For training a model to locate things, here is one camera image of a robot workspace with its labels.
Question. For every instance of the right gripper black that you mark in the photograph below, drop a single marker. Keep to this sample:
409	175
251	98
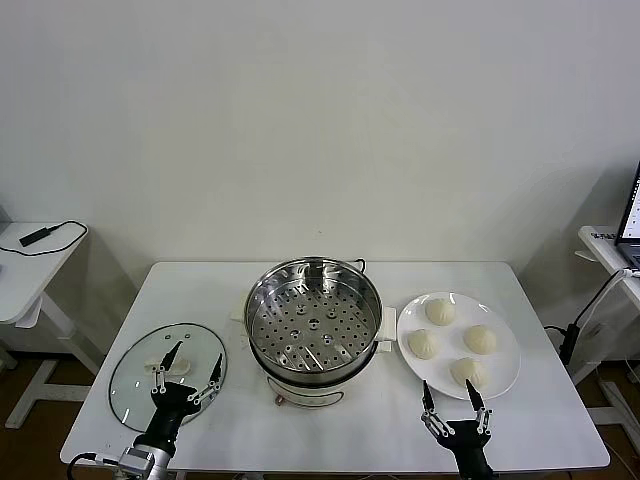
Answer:
470	445

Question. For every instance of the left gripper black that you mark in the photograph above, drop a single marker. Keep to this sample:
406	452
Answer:
170	405

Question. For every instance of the white steamed baozi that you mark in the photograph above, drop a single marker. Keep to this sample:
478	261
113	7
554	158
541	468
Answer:
480	339
423	345
467	370
440	311

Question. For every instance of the round glass pot lid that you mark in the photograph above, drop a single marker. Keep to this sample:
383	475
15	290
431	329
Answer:
130	380

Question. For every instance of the stainless steel steamer pot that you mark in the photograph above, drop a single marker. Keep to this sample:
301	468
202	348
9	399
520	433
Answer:
305	392

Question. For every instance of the stainless steel steamer basket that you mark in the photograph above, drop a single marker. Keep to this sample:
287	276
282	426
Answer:
280	300

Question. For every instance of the white round plate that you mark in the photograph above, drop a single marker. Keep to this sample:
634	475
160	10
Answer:
452	345

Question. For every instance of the white side table with adapter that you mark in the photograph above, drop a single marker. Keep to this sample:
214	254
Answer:
25	285

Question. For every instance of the black power adapter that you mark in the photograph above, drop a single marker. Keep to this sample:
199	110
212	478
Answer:
35	236

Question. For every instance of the white side table with laptop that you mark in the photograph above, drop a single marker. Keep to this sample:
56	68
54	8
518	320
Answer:
597	250

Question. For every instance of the printed label sticker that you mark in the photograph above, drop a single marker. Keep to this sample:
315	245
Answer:
604	235

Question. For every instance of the open laptop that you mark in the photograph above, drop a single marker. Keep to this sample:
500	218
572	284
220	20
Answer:
631	220

